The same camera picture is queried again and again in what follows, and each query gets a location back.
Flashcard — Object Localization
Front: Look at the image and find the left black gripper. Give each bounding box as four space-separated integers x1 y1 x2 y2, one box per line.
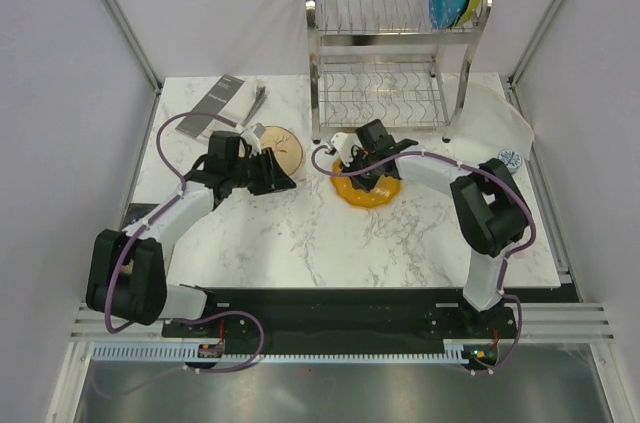
228 148 296 196

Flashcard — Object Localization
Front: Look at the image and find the orange polka dot plate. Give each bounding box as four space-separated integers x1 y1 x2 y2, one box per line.
330 176 402 209

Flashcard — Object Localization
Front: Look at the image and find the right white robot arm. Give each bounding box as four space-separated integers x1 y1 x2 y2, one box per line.
330 120 531 337

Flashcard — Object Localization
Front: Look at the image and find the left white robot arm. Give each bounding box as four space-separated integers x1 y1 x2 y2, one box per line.
85 131 296 336

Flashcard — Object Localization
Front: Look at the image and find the stainless steel dish rack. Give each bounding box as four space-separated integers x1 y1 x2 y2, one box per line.
305 0 493 142

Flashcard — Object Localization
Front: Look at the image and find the beige bird plate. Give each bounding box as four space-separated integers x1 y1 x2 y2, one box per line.
259 125 304 176

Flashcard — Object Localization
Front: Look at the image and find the white cloth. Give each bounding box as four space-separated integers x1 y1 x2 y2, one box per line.
446 81 534 161

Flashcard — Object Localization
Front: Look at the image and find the Tale of Two Cities book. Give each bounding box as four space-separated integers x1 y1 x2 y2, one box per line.
122 203 158 227

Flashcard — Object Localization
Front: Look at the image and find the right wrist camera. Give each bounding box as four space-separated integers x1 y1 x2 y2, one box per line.
329 132 361 166

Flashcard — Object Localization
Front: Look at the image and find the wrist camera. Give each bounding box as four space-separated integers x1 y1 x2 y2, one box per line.
236 123 266 155
329 132 361 166

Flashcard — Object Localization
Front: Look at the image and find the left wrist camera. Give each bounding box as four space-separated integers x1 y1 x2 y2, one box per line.
236 123 266 155

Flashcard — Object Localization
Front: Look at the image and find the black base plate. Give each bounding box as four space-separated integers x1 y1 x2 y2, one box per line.
162 288 517 353

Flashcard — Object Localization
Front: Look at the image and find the white slotted cable duct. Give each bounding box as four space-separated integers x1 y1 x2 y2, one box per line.
91 341 469 365

